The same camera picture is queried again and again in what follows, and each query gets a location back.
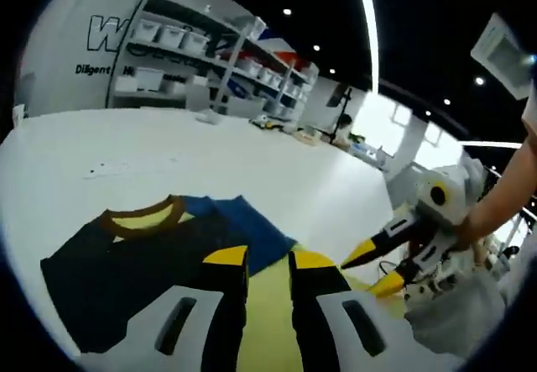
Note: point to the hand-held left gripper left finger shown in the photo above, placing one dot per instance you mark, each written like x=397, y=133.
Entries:
x=222, y=305

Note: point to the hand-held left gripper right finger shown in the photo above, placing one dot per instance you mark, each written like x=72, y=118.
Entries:
x=312, y=305

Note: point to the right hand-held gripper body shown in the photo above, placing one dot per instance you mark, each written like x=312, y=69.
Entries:
x=449, y=204

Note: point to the yellow blue grey garment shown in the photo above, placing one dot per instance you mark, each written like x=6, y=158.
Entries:
x=126, y=271

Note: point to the person's white shirt sleeve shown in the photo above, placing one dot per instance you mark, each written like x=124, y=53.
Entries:
x=530, y=116

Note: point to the monitor on black stand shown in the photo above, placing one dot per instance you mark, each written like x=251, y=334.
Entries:
x=337, y=95

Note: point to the ceiling air conditioner panel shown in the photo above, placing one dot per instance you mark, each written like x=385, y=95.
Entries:
x=501, y=53

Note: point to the spare hand-held gripper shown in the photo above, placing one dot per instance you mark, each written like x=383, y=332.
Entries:
x=268, y=123

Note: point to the small white object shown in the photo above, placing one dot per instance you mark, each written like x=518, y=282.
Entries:
x=210, y=118

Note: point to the grey metal shelving unit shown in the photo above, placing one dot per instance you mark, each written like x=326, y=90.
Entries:
x=121, y=95
x=289, y=78

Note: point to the long ceiling light strip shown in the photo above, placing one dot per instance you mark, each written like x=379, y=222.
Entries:
x=371, y=23

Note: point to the small cup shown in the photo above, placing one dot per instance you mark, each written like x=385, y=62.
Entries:
x=18, y=116

